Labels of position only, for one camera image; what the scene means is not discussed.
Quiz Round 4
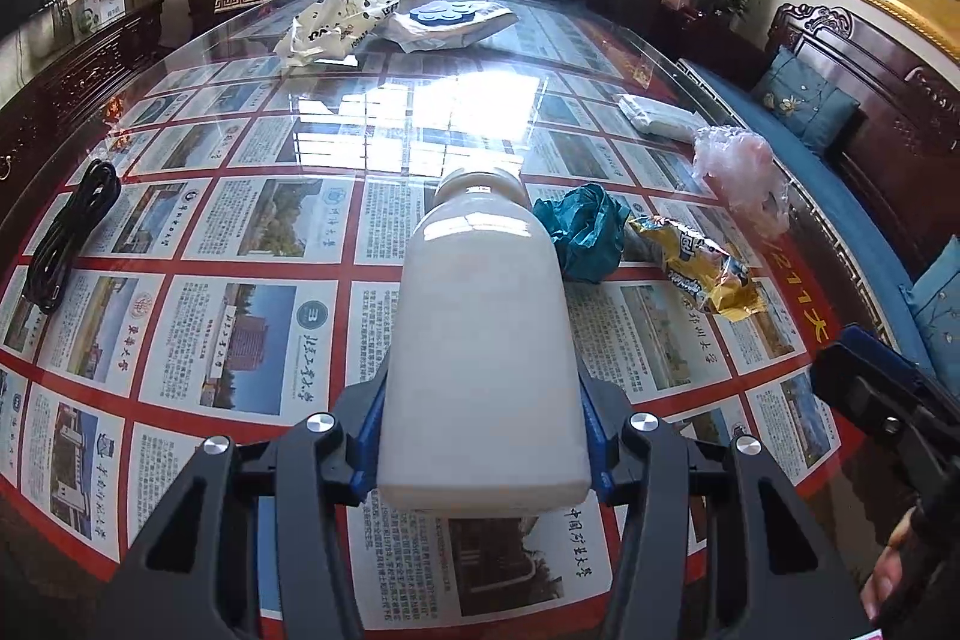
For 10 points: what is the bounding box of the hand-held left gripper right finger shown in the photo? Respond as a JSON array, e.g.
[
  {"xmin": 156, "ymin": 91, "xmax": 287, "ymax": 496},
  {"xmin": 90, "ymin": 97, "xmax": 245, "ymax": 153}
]
[{"xmin": 577, "ymin": 377, "xmax": 875, "ymax": 640}]

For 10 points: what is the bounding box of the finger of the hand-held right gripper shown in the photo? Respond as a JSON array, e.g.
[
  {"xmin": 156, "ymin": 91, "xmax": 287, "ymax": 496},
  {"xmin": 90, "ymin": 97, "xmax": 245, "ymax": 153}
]
[{"xmin": 812, "ymin": 323, "xmax": 960, "ymax": 461}]

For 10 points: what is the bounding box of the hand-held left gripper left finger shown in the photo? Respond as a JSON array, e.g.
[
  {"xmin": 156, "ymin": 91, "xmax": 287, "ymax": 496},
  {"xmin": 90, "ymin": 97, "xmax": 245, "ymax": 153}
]
[{"xmin": 86, "ymin": 381, "xmax": 391, "ymax": 640}]

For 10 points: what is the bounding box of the white bottle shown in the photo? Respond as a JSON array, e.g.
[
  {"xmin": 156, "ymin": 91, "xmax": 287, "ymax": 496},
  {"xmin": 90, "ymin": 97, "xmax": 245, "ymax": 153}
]
[{"xmin": 375, "ymin": 166, "xmax": 593, "ymax": 513}]

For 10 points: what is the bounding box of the person's right hand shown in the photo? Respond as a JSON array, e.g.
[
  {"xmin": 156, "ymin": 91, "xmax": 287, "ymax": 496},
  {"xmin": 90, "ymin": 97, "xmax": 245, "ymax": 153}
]
[{"xmin": 861, "ymin": 546, "xmax": 912, "ymax": 622}]

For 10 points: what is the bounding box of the large blue embroidered pillow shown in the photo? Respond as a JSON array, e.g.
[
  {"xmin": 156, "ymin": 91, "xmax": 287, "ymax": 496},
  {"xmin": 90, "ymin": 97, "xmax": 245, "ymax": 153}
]
[{"xmin": 900, "ymin": 235, "xmax": 960, "ymax": 378}]

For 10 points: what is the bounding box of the yellow snack wrapper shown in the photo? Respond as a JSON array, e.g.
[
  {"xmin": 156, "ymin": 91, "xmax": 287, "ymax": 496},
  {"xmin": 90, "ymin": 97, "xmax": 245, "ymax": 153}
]
[{"xmin": 626, "ymin": 214, "xmax": 766, "ymax": 319}]

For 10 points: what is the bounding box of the teal crumpled paper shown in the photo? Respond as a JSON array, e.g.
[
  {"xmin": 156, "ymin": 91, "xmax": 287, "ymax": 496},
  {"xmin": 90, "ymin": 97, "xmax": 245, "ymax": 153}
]
[{"xmin": 531, "ymin": 182, "xmax": 632, "ymax": 285}]

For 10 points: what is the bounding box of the pink plastic bag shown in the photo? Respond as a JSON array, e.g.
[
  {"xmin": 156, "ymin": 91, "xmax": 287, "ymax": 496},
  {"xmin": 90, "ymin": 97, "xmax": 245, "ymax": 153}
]
[{"xmin": 691, "ymin": 126, "xmax": 792, "ymax": 240}]

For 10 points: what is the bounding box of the small blue embroidered pillow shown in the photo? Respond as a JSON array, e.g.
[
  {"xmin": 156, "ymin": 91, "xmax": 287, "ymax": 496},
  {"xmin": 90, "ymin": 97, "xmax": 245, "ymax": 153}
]
[{"xmin": 750, "ymin": 46, "xmax": 862, "ymax": 154}]

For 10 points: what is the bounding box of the white sealed packet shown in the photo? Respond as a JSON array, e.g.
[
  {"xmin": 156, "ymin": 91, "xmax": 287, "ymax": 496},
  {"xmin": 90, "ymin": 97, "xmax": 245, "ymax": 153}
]
[{"xmin": 616, "ymin": 92, "xmax": 710, "ymax": 145}]

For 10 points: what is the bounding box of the glass-topped wooden coffee table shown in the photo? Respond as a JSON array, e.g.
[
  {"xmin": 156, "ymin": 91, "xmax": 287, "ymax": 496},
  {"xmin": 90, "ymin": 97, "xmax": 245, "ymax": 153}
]
[{"xmin": 0, "ymin": 0, "xmax": 916, "ymax": 640}]

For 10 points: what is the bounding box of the dark wooden side table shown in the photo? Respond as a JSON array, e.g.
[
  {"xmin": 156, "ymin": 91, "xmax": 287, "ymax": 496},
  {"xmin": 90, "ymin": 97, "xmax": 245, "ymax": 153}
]
[{"xmin": 600, "ymin": 0, "xmax": 732, "ymax": 60}]

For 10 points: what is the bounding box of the white printed plastic bag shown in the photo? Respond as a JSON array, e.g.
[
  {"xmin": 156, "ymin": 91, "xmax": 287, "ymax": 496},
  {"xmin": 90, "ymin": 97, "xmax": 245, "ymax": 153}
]
[{"xmin": 274, "ymin": 0, "xmax": 402, "ymax": 67}]

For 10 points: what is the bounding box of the white and blue package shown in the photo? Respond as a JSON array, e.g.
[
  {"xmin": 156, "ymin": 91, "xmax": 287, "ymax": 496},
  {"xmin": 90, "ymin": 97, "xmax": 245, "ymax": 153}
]
[{"xmin": 386, "ymin": 0, "xmax": 520, "ymax": 52}]

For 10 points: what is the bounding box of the dark wooden television cabinet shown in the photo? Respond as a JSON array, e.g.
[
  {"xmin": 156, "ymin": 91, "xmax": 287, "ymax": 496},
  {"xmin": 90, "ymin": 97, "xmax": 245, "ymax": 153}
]
[{"xmin": 0, "ymin": 0, "xmax": 166, "ymax": 191}]

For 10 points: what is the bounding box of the white tissue box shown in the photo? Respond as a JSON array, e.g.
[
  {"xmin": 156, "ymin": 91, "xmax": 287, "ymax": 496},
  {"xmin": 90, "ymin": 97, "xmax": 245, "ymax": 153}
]
[{"xmin": 71, "ymin": 0, "xmax": 128, "ymax": 37}]

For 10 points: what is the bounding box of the black coiled cable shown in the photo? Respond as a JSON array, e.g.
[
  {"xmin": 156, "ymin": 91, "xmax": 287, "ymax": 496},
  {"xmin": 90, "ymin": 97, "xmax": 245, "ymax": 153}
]
[{"xmin": 21, "ymin": 158, "xmax": 123, "ymax": 315}]

